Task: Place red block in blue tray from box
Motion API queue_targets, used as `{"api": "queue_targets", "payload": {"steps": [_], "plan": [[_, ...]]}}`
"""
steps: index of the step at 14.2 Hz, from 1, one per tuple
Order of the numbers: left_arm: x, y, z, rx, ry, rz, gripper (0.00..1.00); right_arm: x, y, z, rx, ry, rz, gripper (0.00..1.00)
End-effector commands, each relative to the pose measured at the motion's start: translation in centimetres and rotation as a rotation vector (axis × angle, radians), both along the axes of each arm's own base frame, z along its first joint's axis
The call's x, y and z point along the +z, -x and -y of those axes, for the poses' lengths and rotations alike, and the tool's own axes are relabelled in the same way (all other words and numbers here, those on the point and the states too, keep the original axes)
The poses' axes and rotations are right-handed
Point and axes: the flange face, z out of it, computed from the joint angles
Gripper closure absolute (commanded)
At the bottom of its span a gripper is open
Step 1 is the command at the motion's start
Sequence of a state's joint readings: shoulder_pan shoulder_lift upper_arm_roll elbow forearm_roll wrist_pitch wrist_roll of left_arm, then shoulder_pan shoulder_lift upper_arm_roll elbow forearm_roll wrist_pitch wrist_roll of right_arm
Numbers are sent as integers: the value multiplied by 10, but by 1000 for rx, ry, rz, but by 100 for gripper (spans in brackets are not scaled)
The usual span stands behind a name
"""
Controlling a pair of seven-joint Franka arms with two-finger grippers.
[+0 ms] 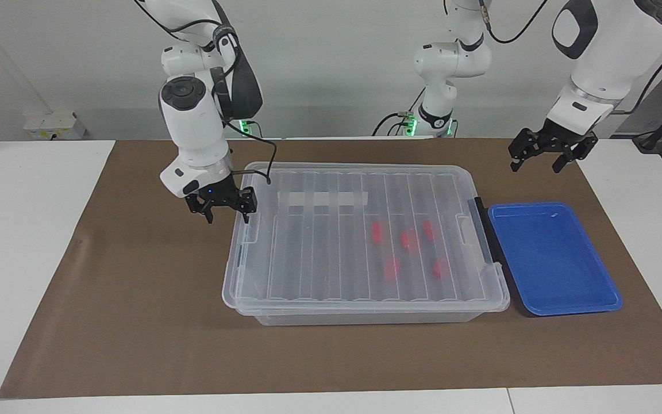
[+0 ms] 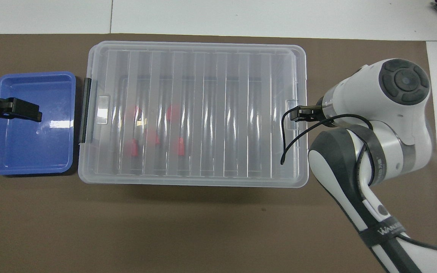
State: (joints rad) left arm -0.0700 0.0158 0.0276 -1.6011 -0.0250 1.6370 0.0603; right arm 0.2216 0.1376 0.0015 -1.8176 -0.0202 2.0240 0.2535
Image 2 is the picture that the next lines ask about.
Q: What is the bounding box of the brown paper table mat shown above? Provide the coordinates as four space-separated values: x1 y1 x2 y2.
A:
0 33 437 273

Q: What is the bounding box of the black box latch handle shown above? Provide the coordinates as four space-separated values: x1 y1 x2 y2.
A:
79 78 92 144

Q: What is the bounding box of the blue plastic tray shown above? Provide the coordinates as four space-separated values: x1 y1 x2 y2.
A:
0 71 77 176

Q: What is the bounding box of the clear plastic storage box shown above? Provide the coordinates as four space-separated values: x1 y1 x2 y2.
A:
77 41 309 188

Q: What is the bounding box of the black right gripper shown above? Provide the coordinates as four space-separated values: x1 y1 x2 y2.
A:
289 95 331 124

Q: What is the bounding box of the clear ribbed plastic box lid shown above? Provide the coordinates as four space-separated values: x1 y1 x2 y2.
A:
77 41 309 188

